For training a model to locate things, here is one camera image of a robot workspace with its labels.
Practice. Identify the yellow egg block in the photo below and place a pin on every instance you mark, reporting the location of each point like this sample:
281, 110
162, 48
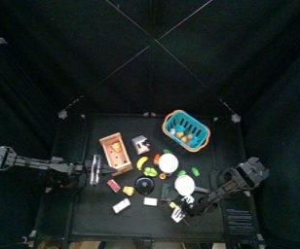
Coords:
173, 205

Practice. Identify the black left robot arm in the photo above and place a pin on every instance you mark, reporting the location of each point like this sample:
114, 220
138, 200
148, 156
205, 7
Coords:
35, 162

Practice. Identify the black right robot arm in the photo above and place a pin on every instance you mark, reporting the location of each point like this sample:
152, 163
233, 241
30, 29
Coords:
240, 176

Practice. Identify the red toy block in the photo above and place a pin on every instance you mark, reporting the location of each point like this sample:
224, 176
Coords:
113, 185

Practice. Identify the white rice block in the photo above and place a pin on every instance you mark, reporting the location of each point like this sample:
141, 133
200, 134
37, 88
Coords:
150, 201
125, 203
117, 208

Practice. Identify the white toy knife block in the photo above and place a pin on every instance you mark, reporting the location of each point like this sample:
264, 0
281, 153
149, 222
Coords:
140, 144

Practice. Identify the white toy egg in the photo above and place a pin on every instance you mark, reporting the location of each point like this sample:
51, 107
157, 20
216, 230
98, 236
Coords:
173, 131

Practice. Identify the orange toy egg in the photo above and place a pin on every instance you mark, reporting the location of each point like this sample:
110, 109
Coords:
184, 140

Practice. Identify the yellow toy egg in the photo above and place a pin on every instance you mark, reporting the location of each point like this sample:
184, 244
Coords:
180, 134

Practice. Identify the brown toy egg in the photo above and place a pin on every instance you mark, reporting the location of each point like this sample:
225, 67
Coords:
190, 136

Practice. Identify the blue toy egg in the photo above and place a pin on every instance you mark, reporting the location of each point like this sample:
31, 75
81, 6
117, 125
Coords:
180, 129

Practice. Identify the wooden toy tool box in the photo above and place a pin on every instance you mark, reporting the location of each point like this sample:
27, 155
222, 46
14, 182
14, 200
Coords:
121, 160

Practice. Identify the white round bowl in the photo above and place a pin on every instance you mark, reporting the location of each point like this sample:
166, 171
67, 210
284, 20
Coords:
185, 185

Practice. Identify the orange toy in tool box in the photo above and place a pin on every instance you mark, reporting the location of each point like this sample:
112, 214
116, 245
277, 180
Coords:
117, 147

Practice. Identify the yellow toy bell pepper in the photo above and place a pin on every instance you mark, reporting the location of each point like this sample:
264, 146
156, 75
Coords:
128, 190

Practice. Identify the yellow toy banana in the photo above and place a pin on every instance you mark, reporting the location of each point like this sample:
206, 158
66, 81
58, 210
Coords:
142, 162

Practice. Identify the small green toy leaf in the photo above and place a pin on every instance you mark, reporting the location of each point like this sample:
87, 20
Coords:
181, 172
194, 171

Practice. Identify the black round pot lid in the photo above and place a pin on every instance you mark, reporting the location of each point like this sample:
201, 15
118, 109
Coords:
144, 185

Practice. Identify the small orange toy piece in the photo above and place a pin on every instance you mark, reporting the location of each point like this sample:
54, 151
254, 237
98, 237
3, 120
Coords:
162, 176

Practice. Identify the green toy lettuce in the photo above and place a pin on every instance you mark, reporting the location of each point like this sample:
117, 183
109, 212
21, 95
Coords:
150, 171

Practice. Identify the white round plate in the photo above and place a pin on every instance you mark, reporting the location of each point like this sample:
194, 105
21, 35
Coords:
168, 163

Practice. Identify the small green toy piece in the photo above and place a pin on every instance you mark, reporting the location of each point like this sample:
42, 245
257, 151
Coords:
166, 151

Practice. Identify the teal basket with orange rim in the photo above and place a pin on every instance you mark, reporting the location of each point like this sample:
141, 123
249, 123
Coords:
186, 130

